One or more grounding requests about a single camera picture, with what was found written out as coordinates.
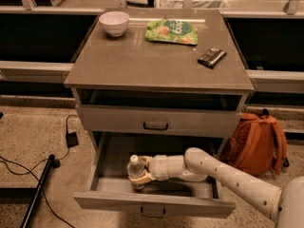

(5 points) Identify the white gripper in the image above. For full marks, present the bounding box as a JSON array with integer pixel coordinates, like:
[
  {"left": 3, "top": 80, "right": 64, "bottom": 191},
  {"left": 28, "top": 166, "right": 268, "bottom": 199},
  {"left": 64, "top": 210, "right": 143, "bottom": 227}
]
[{"left": 130, "top": 155, "right": 168, "bottom": 189}]

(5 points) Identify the clear plastic water bottle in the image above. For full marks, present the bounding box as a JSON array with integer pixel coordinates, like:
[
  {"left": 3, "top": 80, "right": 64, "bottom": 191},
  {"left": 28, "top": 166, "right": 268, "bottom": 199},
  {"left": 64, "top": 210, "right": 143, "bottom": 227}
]
[{"left": 126, "top": 155, "right": 145, "bottom": 190}]

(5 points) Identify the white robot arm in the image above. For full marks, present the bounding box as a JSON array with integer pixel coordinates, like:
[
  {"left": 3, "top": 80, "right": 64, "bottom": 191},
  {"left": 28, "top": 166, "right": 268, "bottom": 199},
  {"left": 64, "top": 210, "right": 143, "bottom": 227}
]
[{"left": 127, "top": 147, "right": 304, "bottom": 228}]

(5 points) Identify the open grey lower drawer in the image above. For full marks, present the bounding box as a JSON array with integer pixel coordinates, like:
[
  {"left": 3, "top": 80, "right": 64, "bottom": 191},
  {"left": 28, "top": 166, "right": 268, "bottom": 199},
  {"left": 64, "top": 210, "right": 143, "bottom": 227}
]
[{"left": 74, "top": 133, "right": 236, "bottom": 219}]

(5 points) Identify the closed grey upper drawer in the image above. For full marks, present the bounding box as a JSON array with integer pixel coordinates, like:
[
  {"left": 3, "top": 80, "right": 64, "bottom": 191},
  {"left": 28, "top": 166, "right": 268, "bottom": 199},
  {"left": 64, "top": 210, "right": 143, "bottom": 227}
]
[{"left": 76, "top": 104, "right": 240, "bottom": 138}]

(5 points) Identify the grey drawer cabinet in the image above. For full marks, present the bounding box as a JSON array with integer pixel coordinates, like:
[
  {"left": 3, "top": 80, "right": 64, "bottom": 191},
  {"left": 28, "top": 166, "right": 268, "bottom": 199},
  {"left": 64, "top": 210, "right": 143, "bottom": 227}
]
[{"left": 64, "top": 7, "right": 256, "bottom": 219}]

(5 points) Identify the black power adapter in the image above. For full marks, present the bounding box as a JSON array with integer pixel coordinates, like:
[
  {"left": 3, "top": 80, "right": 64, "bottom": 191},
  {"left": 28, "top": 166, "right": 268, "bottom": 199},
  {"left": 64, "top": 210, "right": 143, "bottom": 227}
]
[{"left": 66, "top": 132, "right": 79, "bottom": 148}]

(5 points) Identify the black pole on floor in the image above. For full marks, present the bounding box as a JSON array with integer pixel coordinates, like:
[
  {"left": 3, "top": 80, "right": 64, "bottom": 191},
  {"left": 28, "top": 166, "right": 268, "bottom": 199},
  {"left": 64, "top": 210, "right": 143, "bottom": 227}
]
[{"left": 20, "top": 154, "right": 55, "bottom": 228}]

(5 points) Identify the orange backpack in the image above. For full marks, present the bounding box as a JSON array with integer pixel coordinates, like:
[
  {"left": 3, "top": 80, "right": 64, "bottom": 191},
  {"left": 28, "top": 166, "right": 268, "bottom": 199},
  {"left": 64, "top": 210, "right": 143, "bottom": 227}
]
[{"left": 219, "top": 109, "right": 287, "bottom": 175}]

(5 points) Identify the black snack bar packet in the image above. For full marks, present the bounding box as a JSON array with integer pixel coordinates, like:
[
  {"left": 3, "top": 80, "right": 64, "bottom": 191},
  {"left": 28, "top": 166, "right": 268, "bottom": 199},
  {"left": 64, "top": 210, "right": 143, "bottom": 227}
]
[{"left": 198, "top": 47, "right": 227, "bottom": 68}]

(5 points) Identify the green snack bag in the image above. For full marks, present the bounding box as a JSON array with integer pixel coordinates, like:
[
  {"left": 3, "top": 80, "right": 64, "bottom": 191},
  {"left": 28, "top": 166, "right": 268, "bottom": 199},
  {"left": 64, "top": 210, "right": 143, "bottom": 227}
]
[{"left": 144, "top": 20, "right": 199, "bottom": 46}]

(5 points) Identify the white ceramic bowl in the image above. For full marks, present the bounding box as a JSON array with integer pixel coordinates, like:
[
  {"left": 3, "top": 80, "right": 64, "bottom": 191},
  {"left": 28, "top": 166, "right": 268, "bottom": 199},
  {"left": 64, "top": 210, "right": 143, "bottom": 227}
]
[{"left": 99, "top": 11, "right": 130, "bottom": 37}]

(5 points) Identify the black cable on floor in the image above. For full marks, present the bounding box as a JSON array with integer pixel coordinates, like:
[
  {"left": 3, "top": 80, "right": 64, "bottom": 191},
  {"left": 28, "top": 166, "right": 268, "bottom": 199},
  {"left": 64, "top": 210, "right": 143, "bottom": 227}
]
[{"left": 0, "top": 114, "right": 79, "bottom": 228}]

